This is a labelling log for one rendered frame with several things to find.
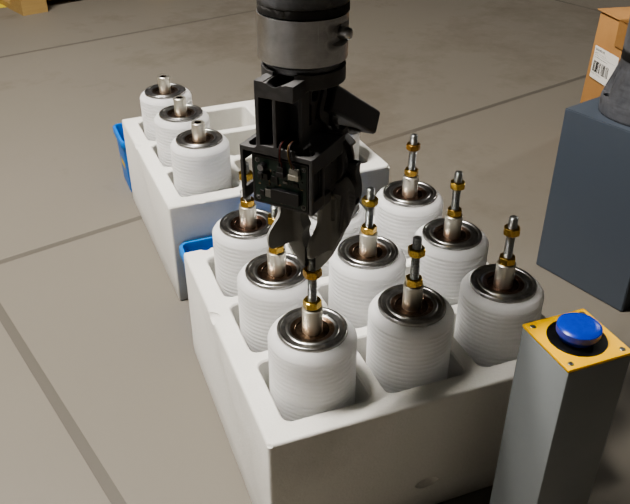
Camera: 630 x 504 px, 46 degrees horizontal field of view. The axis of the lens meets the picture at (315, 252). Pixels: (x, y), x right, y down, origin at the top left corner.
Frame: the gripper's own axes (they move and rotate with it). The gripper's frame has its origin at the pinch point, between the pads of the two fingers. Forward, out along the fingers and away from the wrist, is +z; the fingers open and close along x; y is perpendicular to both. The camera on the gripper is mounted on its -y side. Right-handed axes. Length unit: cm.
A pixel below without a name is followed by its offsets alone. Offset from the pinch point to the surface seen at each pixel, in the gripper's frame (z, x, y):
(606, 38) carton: 10, 9, -124
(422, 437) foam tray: 21.8, 12.5, -2.0
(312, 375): 11.6, 2.2, 4.8
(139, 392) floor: 34.5, -30.1, -3.1
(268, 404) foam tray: 16.5, -2.3, 6.2
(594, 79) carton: 20, 8, -125
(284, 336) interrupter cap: 9.2, -1.9, 3.2
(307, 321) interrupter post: 7.6, 0.0, 1.7
